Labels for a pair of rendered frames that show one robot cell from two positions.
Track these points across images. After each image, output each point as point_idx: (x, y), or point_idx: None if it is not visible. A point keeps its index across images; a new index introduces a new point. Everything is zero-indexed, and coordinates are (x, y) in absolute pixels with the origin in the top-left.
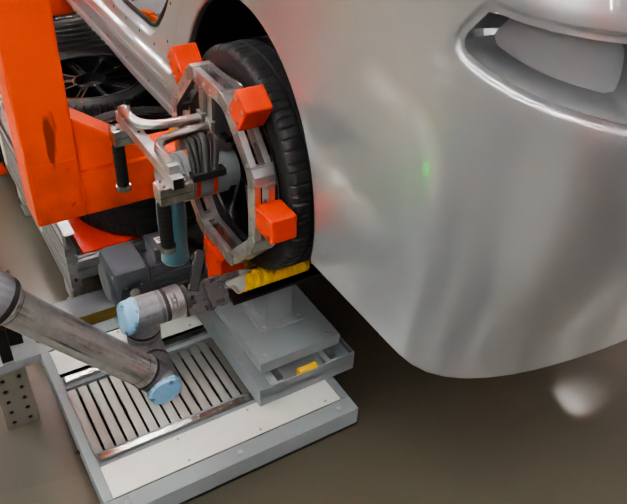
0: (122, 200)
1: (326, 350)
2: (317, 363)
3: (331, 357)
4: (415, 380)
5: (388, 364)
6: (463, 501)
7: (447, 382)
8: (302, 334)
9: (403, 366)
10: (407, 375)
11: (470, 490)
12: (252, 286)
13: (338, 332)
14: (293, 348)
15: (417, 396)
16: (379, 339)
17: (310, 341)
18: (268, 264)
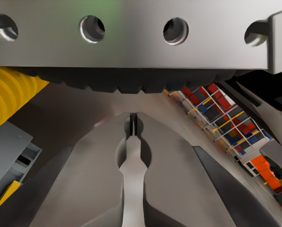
0: None
1: (18, 159)
2: (7, 177)
3: (28, 165)
4: (58, 148)
5: (34, 140)
6: (126, 221)
7: (74, 143)
8: None
9: (45, 138)
10: (51, 145)
11: (123, 211)
12: None
13: (31, 135)
14: None
15: None
16: (14, 118)
17: (8, 159)
18: (99, 78)
